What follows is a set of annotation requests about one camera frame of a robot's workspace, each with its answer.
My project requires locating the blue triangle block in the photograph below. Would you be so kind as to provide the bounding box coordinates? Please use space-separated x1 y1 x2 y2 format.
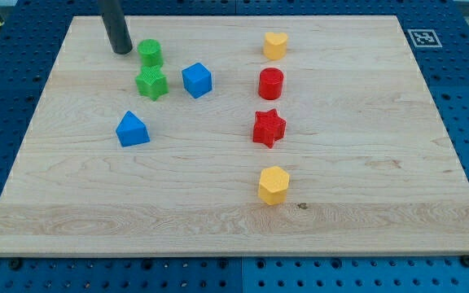
116 111 151 147

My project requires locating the green star block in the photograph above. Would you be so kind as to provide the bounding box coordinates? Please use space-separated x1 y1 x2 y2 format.
135 65 169 101

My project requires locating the light wooden board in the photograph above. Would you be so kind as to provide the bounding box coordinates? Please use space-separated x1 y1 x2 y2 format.
0 15 469 258

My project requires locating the red star block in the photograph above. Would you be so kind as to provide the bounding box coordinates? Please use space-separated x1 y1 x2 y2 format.
252 108 287 148

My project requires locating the blue cube block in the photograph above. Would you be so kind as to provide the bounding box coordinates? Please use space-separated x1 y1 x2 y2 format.
182 63 213 98

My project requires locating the green cylinder block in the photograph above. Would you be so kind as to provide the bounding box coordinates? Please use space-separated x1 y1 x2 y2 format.
138 39 164 67

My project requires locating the yellow heart block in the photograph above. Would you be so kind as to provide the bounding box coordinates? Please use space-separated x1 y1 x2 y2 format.
263 32 288 60

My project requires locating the white fiducial marker tag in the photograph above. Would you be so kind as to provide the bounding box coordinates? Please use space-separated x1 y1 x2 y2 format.
407 28 442 48

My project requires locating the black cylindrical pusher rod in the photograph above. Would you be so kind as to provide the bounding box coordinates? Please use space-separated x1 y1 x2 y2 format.
97 0 133 55

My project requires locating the yellow hexagon block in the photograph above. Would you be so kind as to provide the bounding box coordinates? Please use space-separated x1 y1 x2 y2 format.
257 166 290 205

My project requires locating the red cylinder block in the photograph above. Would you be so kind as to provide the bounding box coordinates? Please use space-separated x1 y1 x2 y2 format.
258 68 284 100

